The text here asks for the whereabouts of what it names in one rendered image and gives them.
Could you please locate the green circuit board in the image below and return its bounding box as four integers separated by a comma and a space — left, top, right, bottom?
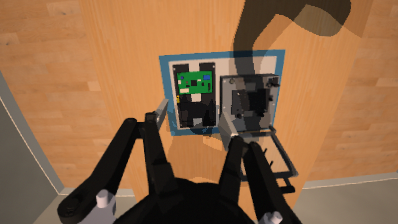
177, 71, 212, 95

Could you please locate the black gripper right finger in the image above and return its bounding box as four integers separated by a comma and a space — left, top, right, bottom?
210, 111, 302, 224

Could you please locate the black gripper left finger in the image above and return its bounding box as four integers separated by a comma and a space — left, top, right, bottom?
57, 98, 188, 224

